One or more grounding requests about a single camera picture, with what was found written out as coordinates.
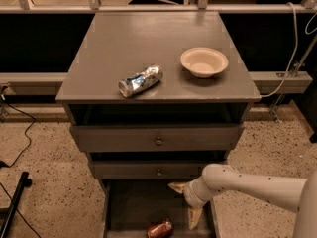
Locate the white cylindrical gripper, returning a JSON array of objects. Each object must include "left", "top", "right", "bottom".
[{"left": 167, "top": 177, "right": 212, "bottom": 230}]

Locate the red coke can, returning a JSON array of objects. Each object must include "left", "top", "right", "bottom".
[{"left": 147, "top": 219, "right": 173, "bottom": 238}]

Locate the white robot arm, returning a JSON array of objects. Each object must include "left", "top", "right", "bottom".
[{"left": 168, "top": 164, "right": 317, "bottom": 238}]

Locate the grey open bottom drawer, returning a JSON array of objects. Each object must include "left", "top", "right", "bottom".
[{"left": 100, "top": 179, "right": 220, "bottom": 238}]

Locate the grey top drawer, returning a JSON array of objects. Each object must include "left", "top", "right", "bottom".
[{"left": 70, "top": 124, "right": 244, "bottom": 153}]

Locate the grey wooden drawer cabinet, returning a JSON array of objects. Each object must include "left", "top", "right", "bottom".
[{"left": 54, "top": 11, "right": 262, "bottom": 238}]

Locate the grey middle drawer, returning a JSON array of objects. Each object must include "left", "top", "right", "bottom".
[{"left": 88, "top": 161, "right": 208, "bottom": 179}]

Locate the silver blue crushed can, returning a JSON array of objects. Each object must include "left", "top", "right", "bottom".
[{"left": 118, "top": 64, "right": 163, "bottom": 98}]

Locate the white paper bowl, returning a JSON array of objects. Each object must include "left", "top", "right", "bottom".
[{"left": 180, "top": 48, "right": 229, "bottom": 78}]

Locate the black stand leg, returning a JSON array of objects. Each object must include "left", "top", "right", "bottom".
[{"left": 0, "top": 172, "right": 32, "bottom": 238}]

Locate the black floor cable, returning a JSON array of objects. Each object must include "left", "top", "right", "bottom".
[{"left": 0, "top": 86, "right": 38, "bottom": 169}]

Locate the white cable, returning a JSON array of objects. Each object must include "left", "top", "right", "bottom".
[{"left": 260, "top": 1, "right": 299, "bottom": 99}]

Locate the metal railing frame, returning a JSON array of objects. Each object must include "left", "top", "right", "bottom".
[{"left": 0, "top": 0, "right": 317, "bottom": 16}]

